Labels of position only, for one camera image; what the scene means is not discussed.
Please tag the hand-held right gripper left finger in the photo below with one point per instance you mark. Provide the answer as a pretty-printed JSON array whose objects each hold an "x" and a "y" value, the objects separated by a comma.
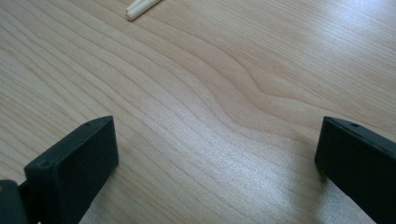
[{"x": 74, "y": 171}]

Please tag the cream chopstick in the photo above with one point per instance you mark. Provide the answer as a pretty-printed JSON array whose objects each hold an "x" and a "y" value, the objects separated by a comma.
[{"x": 141, "y": 9}]

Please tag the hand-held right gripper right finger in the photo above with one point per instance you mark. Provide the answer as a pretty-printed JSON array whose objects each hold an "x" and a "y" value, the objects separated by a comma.
[{"x": 361, "y": 165}]

